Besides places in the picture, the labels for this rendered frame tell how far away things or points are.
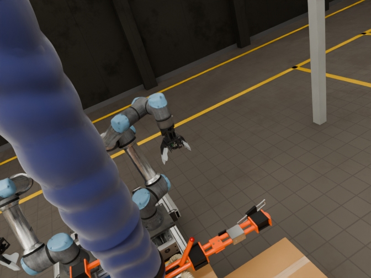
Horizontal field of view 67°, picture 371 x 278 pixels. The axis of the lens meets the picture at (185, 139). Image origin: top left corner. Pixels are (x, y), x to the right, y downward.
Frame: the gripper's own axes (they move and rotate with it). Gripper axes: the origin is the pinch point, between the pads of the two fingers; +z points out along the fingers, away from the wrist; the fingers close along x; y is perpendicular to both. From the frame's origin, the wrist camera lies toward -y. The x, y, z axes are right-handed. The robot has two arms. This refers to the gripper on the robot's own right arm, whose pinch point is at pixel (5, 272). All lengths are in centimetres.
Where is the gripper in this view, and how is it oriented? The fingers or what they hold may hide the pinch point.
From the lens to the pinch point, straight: 151.8
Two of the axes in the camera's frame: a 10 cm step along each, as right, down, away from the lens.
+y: 1.2, -5.6, 8.2
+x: -9.5, 1.6, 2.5
